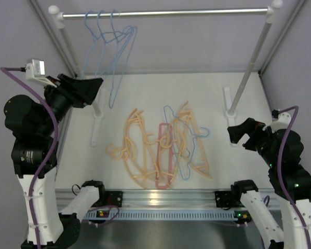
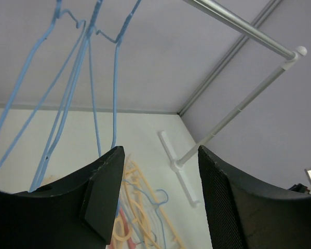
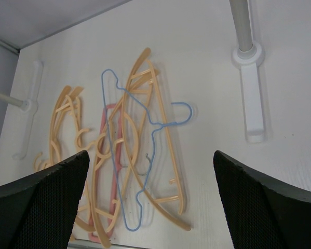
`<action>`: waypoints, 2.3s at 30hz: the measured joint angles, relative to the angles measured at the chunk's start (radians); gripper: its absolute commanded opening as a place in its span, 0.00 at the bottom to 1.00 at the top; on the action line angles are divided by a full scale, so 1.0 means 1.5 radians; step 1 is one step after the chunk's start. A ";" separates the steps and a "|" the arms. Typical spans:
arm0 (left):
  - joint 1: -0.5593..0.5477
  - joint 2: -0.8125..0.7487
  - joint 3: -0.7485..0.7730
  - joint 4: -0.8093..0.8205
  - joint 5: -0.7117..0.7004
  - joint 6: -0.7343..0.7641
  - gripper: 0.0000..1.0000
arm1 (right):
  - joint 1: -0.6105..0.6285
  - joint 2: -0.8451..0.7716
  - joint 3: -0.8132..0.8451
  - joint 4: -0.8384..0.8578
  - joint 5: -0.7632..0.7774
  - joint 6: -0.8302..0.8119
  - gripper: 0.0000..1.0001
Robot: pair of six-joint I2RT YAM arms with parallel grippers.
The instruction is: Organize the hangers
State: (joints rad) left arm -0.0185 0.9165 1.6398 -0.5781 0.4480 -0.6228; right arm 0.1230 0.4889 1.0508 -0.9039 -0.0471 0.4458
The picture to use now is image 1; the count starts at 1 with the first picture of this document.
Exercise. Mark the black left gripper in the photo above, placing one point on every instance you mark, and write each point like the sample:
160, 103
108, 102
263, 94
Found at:
79, 92

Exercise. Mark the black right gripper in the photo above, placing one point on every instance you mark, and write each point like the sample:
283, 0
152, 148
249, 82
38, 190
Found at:
252, 128

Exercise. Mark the blue wire hanger one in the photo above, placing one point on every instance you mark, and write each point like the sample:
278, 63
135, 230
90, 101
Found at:
95, 47

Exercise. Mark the blue wire hanger two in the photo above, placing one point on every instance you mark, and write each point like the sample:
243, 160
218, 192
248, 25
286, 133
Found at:
107, 54

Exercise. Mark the blue wire hanger three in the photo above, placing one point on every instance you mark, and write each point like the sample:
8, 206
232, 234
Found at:
125, 40

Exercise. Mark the blue wire hanger four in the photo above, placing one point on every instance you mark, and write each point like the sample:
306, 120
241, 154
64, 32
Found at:
169, 115

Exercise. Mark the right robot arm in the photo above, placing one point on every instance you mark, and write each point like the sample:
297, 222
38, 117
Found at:
280, 148

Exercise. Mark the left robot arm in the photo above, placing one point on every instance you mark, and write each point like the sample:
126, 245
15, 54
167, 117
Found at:
34, 124

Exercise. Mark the white right rack foot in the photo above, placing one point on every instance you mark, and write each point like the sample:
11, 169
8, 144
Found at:
227, 103

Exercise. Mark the beige plastic hanger right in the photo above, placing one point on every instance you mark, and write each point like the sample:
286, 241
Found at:
191, 139

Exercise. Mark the beige plastic hanger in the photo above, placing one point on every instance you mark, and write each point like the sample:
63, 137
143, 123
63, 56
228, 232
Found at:
152, 147
141, 178
191, 139

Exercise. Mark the beige small hanger left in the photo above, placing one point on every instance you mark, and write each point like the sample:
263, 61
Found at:
119, 153

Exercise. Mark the beige plastic hanger centre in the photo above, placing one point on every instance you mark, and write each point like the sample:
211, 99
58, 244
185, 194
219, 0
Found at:
152, 147

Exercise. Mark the beige plastic hanger far left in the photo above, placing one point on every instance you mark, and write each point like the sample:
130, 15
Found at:
141, 178

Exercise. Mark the pink plastic hanger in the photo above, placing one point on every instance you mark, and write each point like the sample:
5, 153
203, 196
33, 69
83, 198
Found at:
164, 158

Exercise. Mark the silver horizontal rack rod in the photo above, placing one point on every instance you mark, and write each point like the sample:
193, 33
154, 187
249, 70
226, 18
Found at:
170, 13

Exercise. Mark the white right rack pole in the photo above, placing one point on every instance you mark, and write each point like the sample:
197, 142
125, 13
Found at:
270, 18

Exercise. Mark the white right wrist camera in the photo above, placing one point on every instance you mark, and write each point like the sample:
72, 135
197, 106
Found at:
280, 120

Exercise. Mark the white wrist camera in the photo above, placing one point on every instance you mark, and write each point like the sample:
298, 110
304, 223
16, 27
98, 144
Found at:
280, 120
35, 73

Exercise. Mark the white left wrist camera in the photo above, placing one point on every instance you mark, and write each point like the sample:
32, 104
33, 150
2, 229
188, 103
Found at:
35, 73

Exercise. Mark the aluminium front rail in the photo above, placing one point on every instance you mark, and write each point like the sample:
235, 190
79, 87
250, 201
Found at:
160, 199

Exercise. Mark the white slotted cable duct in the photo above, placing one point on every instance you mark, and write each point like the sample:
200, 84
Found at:
195, 215

